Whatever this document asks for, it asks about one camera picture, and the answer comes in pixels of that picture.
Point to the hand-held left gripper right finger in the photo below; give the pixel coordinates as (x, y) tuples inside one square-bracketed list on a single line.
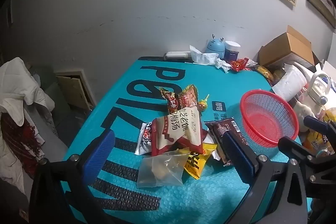
[(237, 155)]

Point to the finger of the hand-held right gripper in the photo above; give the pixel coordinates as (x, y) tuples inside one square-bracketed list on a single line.
[(290, 145), (319, 126)]

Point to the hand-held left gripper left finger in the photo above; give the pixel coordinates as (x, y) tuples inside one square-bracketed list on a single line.
[(99, 151)]

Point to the brown chocolate packet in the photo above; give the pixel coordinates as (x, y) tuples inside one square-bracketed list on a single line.
[(219, 129)]

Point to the plain white packet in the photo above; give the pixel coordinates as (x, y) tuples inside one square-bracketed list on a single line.
[(208, 138)]

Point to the red plastic basket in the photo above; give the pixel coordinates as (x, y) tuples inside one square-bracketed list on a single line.
[(265, 121)]

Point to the yellow black snack packet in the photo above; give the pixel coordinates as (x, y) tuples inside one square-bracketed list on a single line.
[(195, 165)]

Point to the white peanut snack packet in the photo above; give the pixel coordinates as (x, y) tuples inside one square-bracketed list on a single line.
[(143, 140)]

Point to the white maroon snack packet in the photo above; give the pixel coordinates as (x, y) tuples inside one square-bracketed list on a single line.
[(181, 132)]

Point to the gold lollipop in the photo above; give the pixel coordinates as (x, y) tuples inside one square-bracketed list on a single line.
[(202, 105)]

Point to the clear plastic packet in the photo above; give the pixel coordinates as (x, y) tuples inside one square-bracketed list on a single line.
[(160, 169)]

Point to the red gold-edged snack packet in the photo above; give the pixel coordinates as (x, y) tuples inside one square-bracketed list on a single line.
[(191, 96)]

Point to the dark red snack packet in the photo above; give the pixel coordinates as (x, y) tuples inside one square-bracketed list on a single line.
[(174, 102)]

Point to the yellow drink bag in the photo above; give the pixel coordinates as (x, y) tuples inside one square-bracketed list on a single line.
[(316, 140)]

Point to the grey sofa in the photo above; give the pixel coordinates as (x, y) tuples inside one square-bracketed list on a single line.
[(52, 108)]

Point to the red knitted cloth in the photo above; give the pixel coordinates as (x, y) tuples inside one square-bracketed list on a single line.
[(26, 142)]

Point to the yellow patterned snack bag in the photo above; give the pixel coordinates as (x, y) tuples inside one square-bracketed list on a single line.
[(265, 73)]

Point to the cardboard box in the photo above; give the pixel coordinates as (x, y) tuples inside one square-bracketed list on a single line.
[(283, 48)]

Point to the red candy packet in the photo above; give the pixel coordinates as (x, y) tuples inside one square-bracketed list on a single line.
[(238, 64)]

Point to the white jacket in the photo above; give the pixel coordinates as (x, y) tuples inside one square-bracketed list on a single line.
[(18, 87)]

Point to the white jar navy label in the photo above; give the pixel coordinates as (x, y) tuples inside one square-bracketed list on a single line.
[(232, 52)]

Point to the crumpled white tissue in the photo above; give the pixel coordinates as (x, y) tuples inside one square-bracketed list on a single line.
[(203, 57)]

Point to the blue humidifier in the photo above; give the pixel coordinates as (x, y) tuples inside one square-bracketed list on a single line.
[(215, 47)]

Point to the wall hatch door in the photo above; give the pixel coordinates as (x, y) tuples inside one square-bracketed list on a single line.
[(74, 90)]

